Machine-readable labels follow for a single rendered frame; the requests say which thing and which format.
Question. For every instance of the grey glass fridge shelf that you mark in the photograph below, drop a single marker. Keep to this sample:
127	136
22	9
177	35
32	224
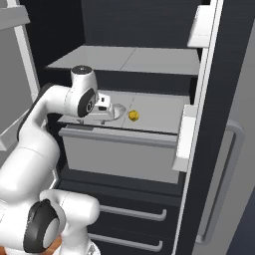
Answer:
132	59

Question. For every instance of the grey crisper drawer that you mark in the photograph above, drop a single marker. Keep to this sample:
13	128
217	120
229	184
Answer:
123	159

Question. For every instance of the black fridge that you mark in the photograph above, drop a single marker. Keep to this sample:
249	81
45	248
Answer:
139	23

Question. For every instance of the yellow round food item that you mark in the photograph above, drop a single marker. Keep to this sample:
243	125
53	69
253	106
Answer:
133	115

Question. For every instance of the small white door bin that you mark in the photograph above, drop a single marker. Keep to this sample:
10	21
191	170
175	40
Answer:
199	28

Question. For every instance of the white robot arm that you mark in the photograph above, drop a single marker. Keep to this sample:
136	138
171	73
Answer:
36	156

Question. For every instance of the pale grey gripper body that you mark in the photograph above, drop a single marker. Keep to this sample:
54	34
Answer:
99	115

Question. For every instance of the grey fridge shelf over drawer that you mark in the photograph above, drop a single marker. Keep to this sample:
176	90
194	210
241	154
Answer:
159	113

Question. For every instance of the tall white door bin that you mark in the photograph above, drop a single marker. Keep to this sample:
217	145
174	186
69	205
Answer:
186	139

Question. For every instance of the black freezer drawer front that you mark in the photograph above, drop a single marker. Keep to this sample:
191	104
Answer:
132	199
132	235

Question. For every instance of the grey fridge door with bins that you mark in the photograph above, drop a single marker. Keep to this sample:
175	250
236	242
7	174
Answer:
13	66

